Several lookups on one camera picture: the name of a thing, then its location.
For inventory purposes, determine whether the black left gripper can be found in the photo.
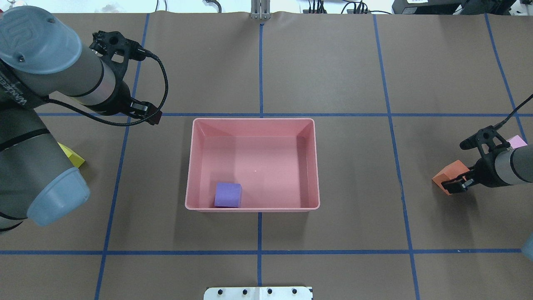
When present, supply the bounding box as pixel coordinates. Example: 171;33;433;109
90;31;162;125

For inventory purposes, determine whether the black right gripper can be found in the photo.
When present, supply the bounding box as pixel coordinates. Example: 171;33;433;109
441;126;510;194

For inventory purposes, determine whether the orange foam block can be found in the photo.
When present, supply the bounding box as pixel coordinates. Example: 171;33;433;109
432;160;470;196

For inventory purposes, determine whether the purple foam block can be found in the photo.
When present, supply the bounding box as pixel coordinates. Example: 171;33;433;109
214;182;242;208

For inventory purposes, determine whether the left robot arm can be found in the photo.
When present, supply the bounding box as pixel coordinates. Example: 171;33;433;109
0;6;169;233

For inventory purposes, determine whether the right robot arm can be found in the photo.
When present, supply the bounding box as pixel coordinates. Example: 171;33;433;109
432;126;533;195

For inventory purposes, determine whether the pink plastic bin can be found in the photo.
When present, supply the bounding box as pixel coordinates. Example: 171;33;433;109
184;118;321;213

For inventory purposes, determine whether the pink foam block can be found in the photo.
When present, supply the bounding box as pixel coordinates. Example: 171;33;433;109
507;135;528;149

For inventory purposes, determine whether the yellow foam block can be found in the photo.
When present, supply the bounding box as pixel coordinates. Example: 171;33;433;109
58;143;86;168

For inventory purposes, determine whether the black box with label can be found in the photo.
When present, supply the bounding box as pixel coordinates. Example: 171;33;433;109
391;0;461;15

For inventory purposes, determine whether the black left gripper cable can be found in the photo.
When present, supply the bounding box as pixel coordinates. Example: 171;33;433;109
42;49;169;127

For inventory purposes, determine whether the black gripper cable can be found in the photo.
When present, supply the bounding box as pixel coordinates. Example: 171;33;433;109
493;94;533;130
42;49;169;127

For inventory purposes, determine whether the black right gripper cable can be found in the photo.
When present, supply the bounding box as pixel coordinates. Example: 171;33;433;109
493;94;533;130

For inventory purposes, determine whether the aluminium frame post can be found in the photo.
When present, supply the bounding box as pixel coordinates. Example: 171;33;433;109
250;0;271;20

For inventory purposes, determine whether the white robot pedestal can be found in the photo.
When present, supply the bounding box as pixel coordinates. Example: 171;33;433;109
203;286;314;300

